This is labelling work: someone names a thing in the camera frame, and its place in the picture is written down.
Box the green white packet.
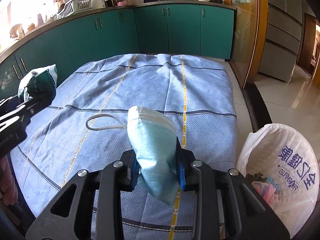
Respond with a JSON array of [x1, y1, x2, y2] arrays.
[[17, 64, 58, 103]]

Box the light blue face mask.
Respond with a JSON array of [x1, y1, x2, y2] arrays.
[[86, 106, 179, 205]]

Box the white plastic trash bag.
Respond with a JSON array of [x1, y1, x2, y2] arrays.
[[236, 124, 319, 237]]

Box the teal kitchen base cabinets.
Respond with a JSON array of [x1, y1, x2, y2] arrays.
[[1, 1, 235, 98]]

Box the light blue checked tablecloth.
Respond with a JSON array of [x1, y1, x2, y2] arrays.
[[10, 52, 238, 240]]

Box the pink tissue packet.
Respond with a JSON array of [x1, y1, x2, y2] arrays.
[[251, 176, 283, 210]]

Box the white dish rack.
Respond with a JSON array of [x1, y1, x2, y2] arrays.
[[52, 0, 92, 21]]

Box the grey multi-door refrigerator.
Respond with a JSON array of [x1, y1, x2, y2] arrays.
[[259, 0, 302, 82]]

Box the wooden sliding door frame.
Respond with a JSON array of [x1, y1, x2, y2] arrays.
[[225, 0, 268, 89]]

